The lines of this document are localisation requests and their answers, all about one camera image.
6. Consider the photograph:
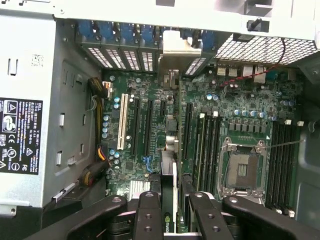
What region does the short black expansion slot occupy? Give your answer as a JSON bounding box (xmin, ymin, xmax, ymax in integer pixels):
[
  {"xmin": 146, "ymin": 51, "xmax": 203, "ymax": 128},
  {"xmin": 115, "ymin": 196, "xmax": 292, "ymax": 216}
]
[{"xmin": 159, "ymin": 99, "xmax": 167, "ymax": 119}]

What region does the thin metal locking lever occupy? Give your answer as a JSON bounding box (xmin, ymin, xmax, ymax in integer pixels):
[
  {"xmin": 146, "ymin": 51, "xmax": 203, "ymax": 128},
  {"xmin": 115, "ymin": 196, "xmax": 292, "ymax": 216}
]
[
  {"xmin": 223, "ymin": 144, "xmax": 232, "ymax": 191},
  {"xmin": 267, "ymin": 140, "xmax": 306, "ymax": 150}
]

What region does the silver socket cover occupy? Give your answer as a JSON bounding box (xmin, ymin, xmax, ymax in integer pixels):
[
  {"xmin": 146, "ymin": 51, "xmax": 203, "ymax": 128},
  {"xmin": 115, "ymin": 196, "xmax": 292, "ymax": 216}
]
[{"xmin": 221, "ymin": 187, "xmax": 266, "ymax": 202}]

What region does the blue slot retention clip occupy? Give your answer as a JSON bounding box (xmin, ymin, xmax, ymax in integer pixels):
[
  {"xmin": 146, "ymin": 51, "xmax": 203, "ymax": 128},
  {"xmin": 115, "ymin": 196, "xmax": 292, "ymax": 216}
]
[
  {"xmin": 78, "ymin": 21, "xmax": 95, "ymax": 42},
  {"xmin": 98, "ymin": 21, "xmax": 115, "ymax": 44},
  {"xmin": 201, "ymin": 29, "xmax": 216, "ymax": 56},
  {"xmin": 119, "ymin": 22, "xmax": 136, "ymax": 45},
  {"xmin": 140, "ymin": 23, "xmax": 158, "ymax": 46}
]

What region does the black RAM slot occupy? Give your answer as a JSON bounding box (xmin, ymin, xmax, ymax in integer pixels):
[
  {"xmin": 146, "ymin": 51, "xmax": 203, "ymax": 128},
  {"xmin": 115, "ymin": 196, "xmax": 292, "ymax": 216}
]
[
  {"xmin": 281, "ymin": 122, "xmax": 297, "ymax": 214},
  {"xmin": 215, "ymin": 116, "xmax": 224, "ymax": 195},
  {"xmin": 265, "ymin": 121, "xmax": 281, "ymax": 209},
  {"xmin": 203, "ymin": 116, "xmax": 213, "ymax": 194}
]

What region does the black case latch knob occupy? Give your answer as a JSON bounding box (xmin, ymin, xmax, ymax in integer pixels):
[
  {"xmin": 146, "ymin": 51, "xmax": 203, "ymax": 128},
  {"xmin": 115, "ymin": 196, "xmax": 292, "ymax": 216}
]
[{"xmin": 246, "ymin": 17, "xmax": 263, "ymax": 32}]

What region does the black sleeved power cable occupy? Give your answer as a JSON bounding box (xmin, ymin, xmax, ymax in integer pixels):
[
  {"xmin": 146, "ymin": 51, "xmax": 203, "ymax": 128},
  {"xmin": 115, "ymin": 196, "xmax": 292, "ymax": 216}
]
[{"xmin": 79, "ymin": 143, "xmax": 111, "ymax": 187}]

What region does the main power cable bundle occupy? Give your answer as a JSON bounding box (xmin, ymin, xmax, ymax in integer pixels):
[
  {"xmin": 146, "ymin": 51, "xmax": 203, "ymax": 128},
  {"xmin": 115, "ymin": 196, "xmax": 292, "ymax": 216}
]
[{"xmin": 86, "ymin": 76, "xmax": 113, "ymax": 133}]

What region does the green motherboard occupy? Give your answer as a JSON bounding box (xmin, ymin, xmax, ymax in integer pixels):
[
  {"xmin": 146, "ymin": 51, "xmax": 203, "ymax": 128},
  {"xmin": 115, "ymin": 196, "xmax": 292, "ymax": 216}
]
[{"xmin": 99, "ymin": 67, "xmax": 305, "ymax": 209}]

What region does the white PCI expansion slot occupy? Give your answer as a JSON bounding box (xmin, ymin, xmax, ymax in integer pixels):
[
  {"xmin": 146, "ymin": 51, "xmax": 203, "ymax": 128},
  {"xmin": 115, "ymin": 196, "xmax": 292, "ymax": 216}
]
[{"xmin": 116, "ymin": 93, "xmax": 129, "ymax": 151}]

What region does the silver power supply box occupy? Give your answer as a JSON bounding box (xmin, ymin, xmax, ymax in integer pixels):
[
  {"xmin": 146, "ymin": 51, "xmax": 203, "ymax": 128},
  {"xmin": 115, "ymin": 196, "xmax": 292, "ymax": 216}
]
[{"xmin": 0, "ymin": 13, "xmax": 60, "ymax": 210}]

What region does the red black twisted wire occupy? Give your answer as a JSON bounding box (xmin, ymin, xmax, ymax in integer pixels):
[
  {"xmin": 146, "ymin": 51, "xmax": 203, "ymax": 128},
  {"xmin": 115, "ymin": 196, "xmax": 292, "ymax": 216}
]
[{"xmin": 217, "ymin": 37, "xmax": 288, "ymax": 87}]

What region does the RAM slot with white clips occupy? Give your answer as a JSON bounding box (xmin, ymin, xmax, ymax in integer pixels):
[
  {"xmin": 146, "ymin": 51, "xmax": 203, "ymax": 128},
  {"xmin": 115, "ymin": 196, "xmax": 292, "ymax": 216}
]
[
  {"xmin": 274, "ymin": 119, "xmax": 292, "ymax": 215},
  {"xmin": 287, "ymin": 120, "xmax": 305, "ymax": 218},
  {"xmin": 209, "ymin": 111, "xmax": 219, "ymax": 195},
  {"xmin": 196, "ymin": 112, "xmax": 207, "ymax": 192}
]

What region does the CPU socket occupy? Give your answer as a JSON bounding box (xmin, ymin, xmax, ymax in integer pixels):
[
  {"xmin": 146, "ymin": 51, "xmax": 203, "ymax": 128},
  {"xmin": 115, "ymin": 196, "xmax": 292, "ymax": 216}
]
[{"xmin": 216, "ymin": 136, "xmax": 268, "ymax": 198}]

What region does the blue SATA connector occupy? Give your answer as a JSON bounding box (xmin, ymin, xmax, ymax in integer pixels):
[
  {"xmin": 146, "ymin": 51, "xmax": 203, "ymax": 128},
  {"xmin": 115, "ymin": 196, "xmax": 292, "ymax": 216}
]
[{"xmin": 142, "ymin": 155, "xmax": 153, "ymax": 174}]

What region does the long black expansion slot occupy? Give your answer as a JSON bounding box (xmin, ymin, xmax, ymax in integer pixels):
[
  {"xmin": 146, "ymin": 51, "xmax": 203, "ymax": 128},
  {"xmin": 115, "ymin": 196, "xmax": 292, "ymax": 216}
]
[
  {"xmin": 131, "ymin": 97, "xmax": 141, "ymax": 157},
  {"xmin": 143, "ymin": 98, "xmax": 154, "ymax": 157},
  {"xmin": 183, "ymin": 101, "xmax": 194, "ymax": 161}
]

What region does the open PC case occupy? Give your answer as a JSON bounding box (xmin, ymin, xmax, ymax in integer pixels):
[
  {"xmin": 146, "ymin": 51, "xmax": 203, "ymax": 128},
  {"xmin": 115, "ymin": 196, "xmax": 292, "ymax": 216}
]
[{"xmin": 0, "ymin": 0, "xmax": 320, "ymax": 240}]

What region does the perforated metal slot cover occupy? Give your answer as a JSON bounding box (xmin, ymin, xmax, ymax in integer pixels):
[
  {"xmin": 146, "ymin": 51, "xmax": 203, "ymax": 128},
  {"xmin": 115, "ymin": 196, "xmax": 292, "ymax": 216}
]
[
  {"xmin": 138, "ymin": 44, "xmax": 161, "ymax": 74},
  {"xmin": 99, "ymin": 41, "xmax": 123, "ymax": 71},
  {"xmin": 183, "ymin": 49, "xmax": 208, "ymax": 77},
  {"xmin": 119, "ymin": 43, "xmax": 141, "ymax": 72},
  {"xmin": 74, "ymin": 37, "xmax": 103, "ymax": 70}
]

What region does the silver finned chipset heatsink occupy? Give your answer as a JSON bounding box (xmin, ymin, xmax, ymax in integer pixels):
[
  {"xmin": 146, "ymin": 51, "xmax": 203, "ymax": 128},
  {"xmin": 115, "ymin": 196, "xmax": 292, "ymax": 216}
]
[{"xmin": 128, "ymin": 179, "xmax": 151, "ymax": 196}]

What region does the black power supply label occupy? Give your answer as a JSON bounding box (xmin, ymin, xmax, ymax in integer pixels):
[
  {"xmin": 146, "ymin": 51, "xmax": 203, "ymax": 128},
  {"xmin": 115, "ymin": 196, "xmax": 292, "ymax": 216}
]
[{"xmin": 0, "ymin": 97, "xmax": 44, "ymax": 176}]

